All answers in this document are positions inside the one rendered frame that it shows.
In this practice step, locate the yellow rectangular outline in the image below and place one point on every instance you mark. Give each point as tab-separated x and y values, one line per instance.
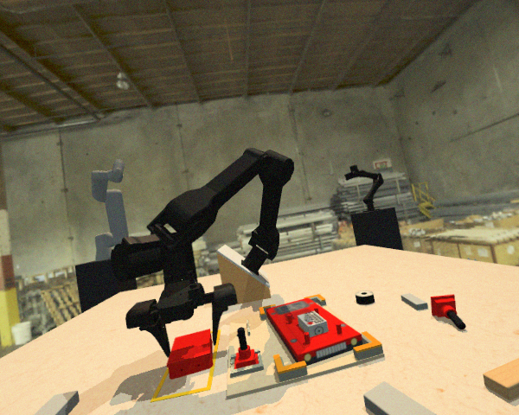
193	391

